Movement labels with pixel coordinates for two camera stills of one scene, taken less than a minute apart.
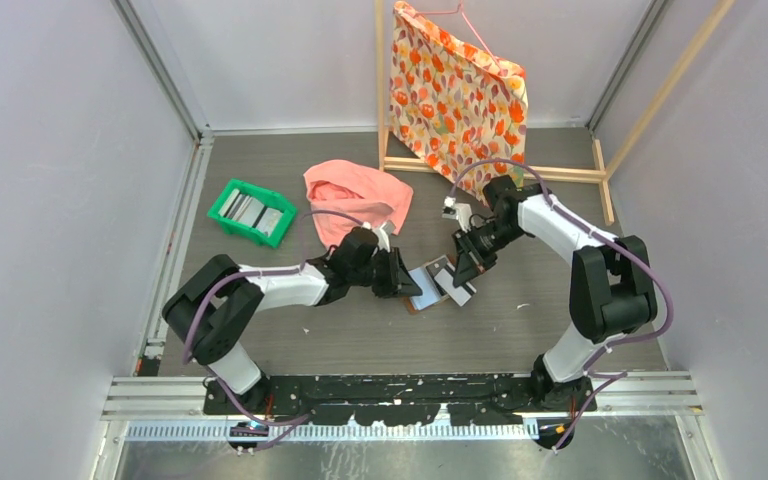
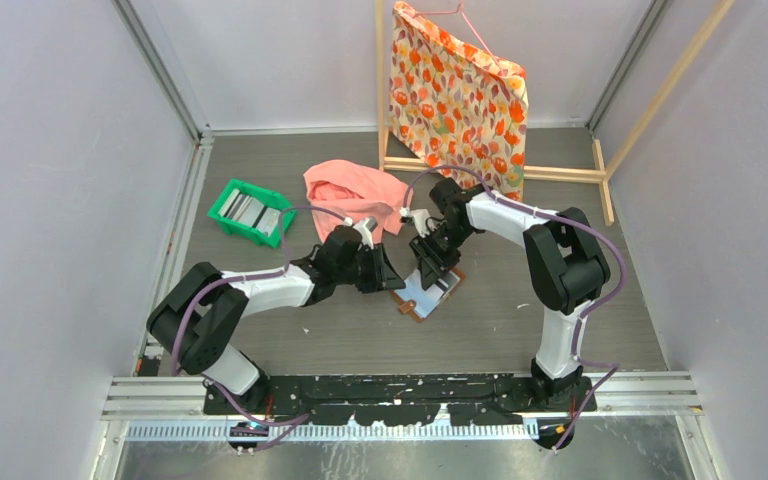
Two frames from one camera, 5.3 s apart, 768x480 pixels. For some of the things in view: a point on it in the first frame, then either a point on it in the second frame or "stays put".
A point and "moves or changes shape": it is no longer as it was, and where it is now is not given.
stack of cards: x=252 y=211 stays put
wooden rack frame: x=598 y=173 stays put
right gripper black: x=468 y=268 → x=425 y=248
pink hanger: x=460 y=7 stays put
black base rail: x=478 y=400 stays put
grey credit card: x=457 y=293 moves or changes shape
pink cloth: x=343 y=186 stays put
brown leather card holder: x=435 y=280 moves or changes shape
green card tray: x=264 y=196 stays put
